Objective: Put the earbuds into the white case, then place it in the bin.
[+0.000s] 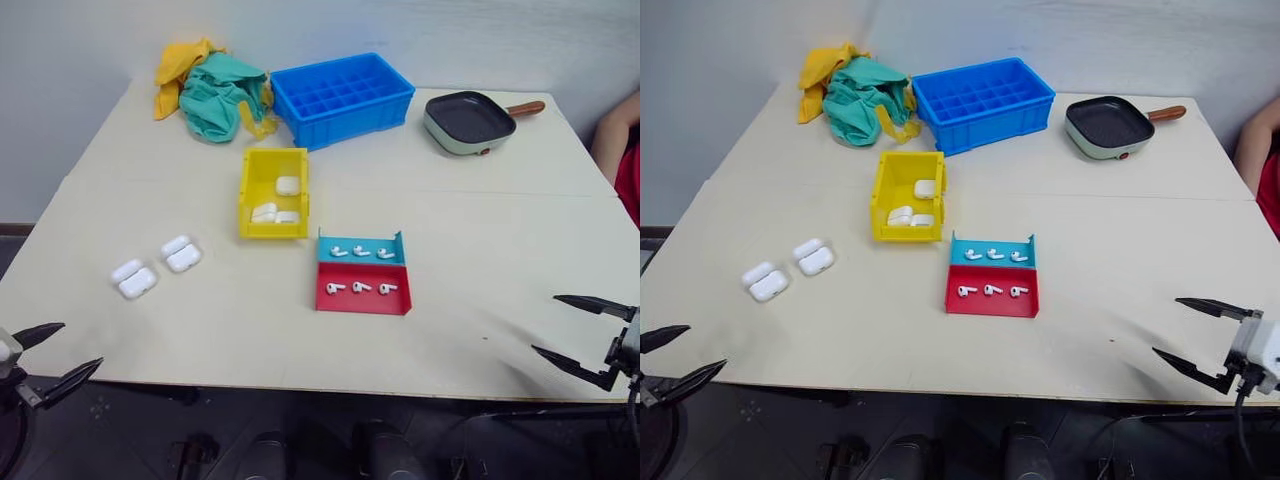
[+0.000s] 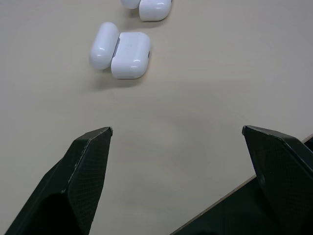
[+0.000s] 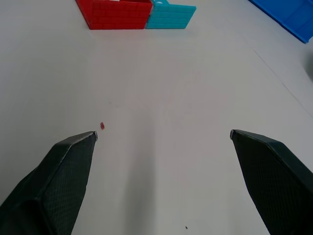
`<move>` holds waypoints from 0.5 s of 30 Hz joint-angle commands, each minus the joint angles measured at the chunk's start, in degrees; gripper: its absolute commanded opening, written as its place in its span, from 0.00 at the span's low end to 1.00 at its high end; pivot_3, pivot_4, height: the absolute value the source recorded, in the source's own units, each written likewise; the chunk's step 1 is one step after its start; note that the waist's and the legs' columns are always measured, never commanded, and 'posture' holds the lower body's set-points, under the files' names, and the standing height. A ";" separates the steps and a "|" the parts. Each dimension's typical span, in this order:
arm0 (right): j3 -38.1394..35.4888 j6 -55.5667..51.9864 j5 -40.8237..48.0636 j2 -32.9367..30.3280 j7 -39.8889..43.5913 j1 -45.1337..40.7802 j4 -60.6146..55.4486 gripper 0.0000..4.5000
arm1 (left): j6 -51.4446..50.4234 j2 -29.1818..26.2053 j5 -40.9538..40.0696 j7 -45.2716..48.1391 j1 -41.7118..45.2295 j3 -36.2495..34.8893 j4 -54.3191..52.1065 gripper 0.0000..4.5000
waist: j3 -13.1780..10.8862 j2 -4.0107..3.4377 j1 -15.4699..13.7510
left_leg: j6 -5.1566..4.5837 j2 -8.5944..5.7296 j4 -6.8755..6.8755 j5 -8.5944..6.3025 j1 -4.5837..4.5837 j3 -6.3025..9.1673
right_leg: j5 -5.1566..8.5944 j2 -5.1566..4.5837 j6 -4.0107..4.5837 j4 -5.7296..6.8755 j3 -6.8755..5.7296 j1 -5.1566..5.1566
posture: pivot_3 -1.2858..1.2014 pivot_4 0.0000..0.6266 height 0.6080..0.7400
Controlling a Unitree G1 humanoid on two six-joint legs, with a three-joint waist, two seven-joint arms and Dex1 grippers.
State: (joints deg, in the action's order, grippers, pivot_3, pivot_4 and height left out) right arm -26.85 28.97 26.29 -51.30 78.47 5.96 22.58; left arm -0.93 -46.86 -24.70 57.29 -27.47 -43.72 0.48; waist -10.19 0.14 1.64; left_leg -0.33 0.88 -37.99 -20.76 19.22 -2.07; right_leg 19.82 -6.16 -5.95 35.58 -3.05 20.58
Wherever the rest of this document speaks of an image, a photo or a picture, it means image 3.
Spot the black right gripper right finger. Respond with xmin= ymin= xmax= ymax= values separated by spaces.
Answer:
xmin=229 ymin=129 xmax=313 ymax=235

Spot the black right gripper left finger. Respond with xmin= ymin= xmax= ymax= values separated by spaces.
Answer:
xmin=0 ymin=131 xmax=98 ymax=235

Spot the cyan plastic basket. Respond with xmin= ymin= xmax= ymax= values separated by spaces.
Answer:
xmin=144 ymin=0 xmax=197 ymax=30

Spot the blue plastic bin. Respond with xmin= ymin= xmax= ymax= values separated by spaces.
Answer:
xmin=247 ymin=0 xmax=313 ymax=44

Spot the red plastic basket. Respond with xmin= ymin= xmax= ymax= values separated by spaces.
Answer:
xmin=75 ymin=0 xmax=154 ymax=30

